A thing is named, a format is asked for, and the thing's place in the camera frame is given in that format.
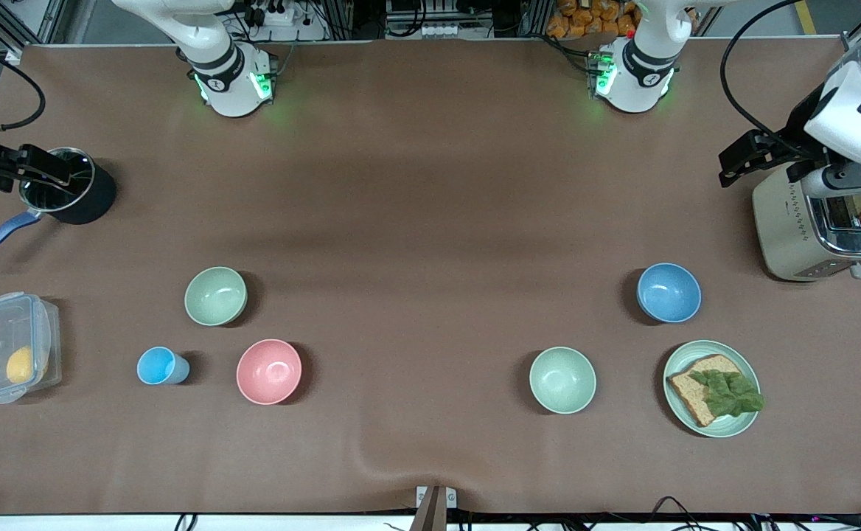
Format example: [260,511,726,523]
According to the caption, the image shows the light blue cup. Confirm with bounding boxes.
[136,347,190,386]

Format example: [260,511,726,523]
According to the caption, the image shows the black saucepan blue handle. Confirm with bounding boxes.
[0,147,118,268]

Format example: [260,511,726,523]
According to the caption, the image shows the black looped cable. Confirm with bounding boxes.
[648,496,704,528]

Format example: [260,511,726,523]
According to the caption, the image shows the beige and chrome toaster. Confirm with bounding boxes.
[752,162,861,282]

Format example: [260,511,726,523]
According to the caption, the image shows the brown table cloth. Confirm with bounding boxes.
[0,41,861,516]

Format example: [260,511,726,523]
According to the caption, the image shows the white power strip with plugs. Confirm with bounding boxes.
[243,0,328,42]

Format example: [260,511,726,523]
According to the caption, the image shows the green lettuce leaf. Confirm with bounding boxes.
[689,369,765,418]

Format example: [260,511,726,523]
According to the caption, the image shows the seeded brown bread slice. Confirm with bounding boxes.
[666,354,752,428]

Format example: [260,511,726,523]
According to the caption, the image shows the yellow lemon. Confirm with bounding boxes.
[7,347,36,384]

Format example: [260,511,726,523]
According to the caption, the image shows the pink bowl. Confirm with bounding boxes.
[236,339,303,406]

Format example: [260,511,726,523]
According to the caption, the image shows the brown post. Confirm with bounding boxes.
[410,487,448,531]

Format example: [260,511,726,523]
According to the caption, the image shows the small metal bracket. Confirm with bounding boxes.
[415,485,459,510]

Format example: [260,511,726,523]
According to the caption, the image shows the blue bowl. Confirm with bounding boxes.
[636,263,703,324]

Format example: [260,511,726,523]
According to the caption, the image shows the light green plate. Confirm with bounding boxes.
[663,339,761,438]

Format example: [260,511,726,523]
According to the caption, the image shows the bag of orange snacks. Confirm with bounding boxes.
[546,0,641,40]

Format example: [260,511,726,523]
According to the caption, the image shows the glass lid blue knob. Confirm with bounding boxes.
[19,147,97,213]

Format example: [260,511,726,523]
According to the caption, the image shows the light green bowl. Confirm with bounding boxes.
[184,266,248,327]
[529,347,597,414]

